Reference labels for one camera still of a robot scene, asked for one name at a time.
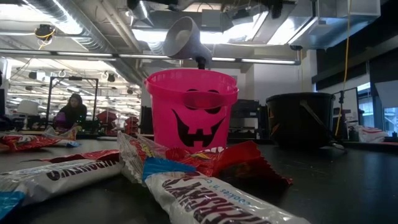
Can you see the person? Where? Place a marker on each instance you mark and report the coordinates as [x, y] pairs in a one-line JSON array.
[[73, 113]]

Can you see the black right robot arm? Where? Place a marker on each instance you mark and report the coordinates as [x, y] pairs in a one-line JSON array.
[[276, 9]]

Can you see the white desk lamp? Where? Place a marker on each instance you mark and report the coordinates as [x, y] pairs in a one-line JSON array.
[[183, 40]]

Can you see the black stand with screen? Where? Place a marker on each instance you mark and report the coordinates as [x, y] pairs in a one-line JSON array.
[[341, 102]]

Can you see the white lampshade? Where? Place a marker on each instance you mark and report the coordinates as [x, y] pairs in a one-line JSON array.
[[28, 107]]

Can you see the red candy pack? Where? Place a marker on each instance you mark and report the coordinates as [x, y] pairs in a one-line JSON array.
[[28, 142], [239, 158], [99, 154]]

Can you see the white blue Hershey's bar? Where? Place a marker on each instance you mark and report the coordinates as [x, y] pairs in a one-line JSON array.
[[202, 199], [62, 179], [70, 143]]

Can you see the black equipment rack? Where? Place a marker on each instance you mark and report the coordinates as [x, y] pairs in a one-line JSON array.
[[245, 107]]

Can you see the white plastic bag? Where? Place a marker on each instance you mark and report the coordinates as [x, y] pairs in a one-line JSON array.
[[370, 133]]

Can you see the black table mat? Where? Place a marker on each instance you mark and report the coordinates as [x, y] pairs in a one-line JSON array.
[[342, 186]]

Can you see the pink jack-o'-lantern bucket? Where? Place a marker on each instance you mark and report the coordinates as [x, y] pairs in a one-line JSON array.
[[164, 124]]

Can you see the silver rectangular ceiling duct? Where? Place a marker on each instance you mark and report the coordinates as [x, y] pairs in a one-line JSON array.
[[326, 28]]

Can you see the black jack-o'-lantern bucket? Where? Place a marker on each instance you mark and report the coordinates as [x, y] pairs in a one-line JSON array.
[[292, 124]]

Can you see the grey ceiling unit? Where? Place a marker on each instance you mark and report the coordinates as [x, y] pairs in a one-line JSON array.
[[212, 20]]

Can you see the silver spiral ceiling duct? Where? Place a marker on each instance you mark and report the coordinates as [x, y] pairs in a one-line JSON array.
[[87, 34]]

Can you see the black computer tower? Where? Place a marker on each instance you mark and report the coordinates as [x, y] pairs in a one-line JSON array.
[[146, 119]]

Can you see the black metal frame stand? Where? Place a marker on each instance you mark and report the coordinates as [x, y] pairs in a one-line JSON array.
[[49, 90]]

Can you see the long ceiling light fixture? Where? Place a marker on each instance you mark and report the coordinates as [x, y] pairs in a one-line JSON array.
[[84, 54]]

